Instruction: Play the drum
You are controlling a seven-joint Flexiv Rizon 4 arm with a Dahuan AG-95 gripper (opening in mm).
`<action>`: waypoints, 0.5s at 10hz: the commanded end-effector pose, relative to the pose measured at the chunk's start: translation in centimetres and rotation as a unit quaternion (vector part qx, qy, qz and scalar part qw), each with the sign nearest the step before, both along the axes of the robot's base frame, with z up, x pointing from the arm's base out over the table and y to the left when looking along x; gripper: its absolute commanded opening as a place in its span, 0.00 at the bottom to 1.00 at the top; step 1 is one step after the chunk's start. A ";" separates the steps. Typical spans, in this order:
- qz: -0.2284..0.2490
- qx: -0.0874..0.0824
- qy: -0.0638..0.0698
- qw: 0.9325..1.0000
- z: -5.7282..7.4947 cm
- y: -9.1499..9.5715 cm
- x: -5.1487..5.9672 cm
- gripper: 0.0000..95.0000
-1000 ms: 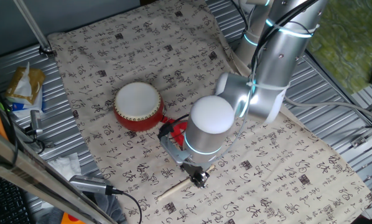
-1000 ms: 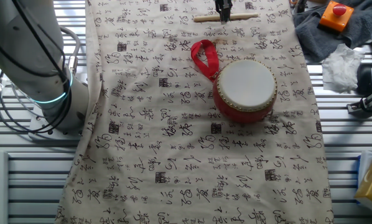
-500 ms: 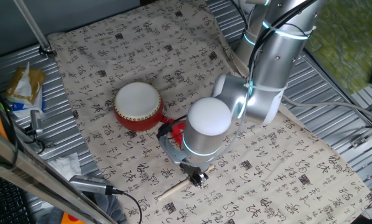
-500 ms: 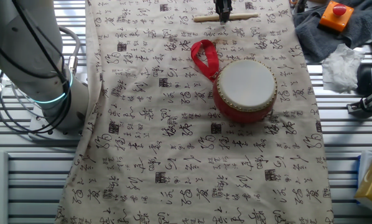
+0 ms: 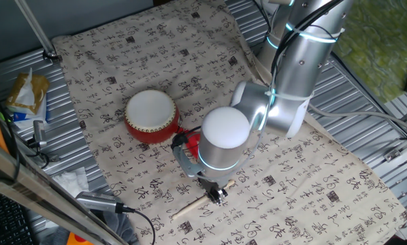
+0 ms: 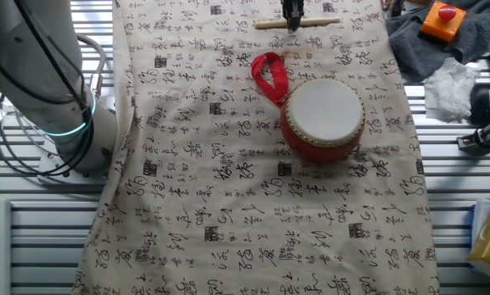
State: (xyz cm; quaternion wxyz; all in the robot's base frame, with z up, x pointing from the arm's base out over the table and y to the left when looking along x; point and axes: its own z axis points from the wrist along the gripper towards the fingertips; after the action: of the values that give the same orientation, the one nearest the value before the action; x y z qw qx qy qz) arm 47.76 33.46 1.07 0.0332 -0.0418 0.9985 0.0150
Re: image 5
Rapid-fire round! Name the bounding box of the wooden drumstick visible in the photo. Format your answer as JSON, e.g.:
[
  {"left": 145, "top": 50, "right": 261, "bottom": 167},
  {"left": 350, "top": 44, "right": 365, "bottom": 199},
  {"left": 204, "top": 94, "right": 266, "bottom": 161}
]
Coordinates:
[{"left": 171, "top": 178, "right": 236, "bottom": 221}]

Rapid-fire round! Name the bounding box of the small silver camera on mount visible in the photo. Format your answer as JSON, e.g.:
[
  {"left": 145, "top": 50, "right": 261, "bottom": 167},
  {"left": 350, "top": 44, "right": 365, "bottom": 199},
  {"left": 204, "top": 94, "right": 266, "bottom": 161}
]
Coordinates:
[{"left": 26, "top": 119, "right": 60, "bottom": 163}]

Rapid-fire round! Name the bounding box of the grey metal pole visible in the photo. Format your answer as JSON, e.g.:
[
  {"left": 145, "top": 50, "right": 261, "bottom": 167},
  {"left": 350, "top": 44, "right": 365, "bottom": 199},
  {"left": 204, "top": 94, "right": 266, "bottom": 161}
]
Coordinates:
[{"left": 14, "top": 0, "right": 62, "bottom": 63}]

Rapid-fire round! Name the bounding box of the beige calligraphy print cloth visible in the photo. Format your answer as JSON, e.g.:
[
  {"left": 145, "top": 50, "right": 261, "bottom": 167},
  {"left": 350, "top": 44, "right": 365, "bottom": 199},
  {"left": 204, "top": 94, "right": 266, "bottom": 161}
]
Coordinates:
[{"left": 52, "top": 0, "right": 407, "bottom": 245}]

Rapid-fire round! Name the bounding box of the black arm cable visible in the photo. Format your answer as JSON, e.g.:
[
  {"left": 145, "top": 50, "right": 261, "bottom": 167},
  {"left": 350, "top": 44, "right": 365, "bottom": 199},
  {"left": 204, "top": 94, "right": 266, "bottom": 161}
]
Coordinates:
[{"left": 270, "top": 0, "right": 344, "bottom": 89}]

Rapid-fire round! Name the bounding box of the yellow tissue pack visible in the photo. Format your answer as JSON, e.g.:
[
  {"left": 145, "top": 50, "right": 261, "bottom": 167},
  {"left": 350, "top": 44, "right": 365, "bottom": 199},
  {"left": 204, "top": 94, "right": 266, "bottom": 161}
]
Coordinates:
[{"left": 5, "top": 67, "right": 50, "bottom": 130}]

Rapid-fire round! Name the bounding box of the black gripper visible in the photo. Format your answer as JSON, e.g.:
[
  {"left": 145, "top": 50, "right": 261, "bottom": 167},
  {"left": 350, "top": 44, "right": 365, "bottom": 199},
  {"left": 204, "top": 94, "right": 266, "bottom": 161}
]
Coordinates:
[{"left": 199, "top": 179, "right": 229, "bottom": 206}]

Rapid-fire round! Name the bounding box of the aluminium profile bracket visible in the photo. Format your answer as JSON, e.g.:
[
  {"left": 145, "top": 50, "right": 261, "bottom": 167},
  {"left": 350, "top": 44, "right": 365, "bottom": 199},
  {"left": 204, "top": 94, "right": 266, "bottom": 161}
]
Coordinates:
[{"left": 383, "top": 101, "right": 407, "bottom": 163}]

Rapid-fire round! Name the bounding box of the orange emergency stop box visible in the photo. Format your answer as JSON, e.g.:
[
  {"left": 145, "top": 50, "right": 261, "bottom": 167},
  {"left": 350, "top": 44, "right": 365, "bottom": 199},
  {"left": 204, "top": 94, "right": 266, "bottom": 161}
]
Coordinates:
[{"left": 66, "top": 232, "right": 95, "bottom": 245}]

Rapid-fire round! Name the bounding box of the red ribbon strap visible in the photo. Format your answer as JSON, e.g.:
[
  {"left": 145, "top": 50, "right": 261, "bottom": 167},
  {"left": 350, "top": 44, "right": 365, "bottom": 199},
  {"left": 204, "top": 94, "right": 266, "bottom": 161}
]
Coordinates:
[{"left": 176, "top": 126, "right": 201, "bottom": 159}]

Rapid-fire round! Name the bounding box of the black keyboard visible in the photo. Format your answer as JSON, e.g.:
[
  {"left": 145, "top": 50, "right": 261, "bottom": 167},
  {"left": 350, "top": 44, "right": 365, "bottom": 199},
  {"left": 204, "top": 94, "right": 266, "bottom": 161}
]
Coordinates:
[{"left": 0, "top": 186, "right": 37, "bottom": 245}]

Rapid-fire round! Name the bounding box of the long silver camera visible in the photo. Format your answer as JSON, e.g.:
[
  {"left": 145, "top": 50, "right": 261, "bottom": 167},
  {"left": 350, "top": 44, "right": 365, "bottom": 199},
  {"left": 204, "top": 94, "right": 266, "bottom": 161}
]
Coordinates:
[{"left": 75, "top": 191, "right": 125, "bottom": 214}]

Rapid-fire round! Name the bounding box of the green yellow mat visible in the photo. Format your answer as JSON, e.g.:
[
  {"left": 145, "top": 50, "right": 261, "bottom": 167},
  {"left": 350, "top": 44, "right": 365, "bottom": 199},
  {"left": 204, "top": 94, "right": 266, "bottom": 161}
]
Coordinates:
[{"left": 332, "top": 0, "right": 407, "bottom": 105}]

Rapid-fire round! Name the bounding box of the aluminium frame bar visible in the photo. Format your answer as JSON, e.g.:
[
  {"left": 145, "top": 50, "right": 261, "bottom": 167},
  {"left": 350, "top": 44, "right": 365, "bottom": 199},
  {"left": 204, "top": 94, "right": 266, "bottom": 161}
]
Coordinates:
[{"left": 0, "top": 135, "right": 129, "bottom": 245}]

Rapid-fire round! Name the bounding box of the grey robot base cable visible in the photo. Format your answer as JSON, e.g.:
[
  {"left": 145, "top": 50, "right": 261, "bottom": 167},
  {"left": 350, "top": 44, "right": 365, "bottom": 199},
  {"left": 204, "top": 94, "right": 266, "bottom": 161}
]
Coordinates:
[{"left": 308, "top": 103, "right": 407, "bottom": 135}]

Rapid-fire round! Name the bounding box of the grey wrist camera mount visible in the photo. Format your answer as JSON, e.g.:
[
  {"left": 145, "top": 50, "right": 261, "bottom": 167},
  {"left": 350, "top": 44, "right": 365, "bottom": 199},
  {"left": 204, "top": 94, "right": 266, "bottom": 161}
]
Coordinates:
[{"left": 171, "top": 131, "right": 204, "bottom": 180}]

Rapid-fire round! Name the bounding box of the white crumpled tissue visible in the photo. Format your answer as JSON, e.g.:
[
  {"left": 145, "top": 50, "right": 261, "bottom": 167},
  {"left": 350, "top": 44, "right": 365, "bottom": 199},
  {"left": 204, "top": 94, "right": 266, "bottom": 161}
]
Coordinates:
[{"left": 52, "top": 166, "right": 91, "bottom": 198}]

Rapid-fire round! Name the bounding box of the red drum with white skin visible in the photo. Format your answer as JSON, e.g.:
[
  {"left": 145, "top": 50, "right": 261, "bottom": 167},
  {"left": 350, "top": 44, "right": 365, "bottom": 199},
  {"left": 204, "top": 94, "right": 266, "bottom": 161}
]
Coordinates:
[{"left": 123, "top": 88, "right": 181, "bottom": 145}]

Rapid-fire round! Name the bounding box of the black camera cable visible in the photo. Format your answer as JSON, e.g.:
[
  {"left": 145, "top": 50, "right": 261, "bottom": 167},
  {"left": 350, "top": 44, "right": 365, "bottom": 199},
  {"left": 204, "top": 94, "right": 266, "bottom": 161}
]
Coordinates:
[{"left": 114, "top": 203, "right": 156, "bottom": 245}]

